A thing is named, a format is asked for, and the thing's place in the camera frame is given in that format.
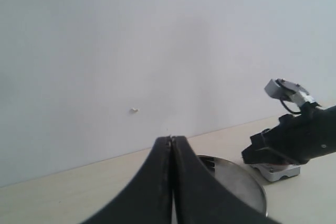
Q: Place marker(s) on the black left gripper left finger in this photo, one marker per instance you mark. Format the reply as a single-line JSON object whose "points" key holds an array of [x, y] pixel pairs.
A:
{"points": [[147, 198]]}

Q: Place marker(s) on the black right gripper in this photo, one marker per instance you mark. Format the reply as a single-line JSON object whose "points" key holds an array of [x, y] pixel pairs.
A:
{"points": [[295, 140]]}

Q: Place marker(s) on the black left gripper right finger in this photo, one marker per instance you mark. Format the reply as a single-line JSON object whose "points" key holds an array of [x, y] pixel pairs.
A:
{"points": [[199, 197]]}

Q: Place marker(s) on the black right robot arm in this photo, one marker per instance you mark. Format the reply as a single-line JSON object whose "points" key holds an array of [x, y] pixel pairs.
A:
{"points": [[326, 134]]}

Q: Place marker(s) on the red dome push button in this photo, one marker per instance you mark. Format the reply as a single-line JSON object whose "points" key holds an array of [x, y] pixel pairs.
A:
{"points": [[274, 173]]}

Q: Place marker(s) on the round steel plate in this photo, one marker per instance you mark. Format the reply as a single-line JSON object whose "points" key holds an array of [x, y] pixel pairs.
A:
{"points": [[238, 181]]}

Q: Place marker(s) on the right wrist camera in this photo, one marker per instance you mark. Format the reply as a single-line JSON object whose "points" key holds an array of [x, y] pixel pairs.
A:
{"points": [[281, 89]]}

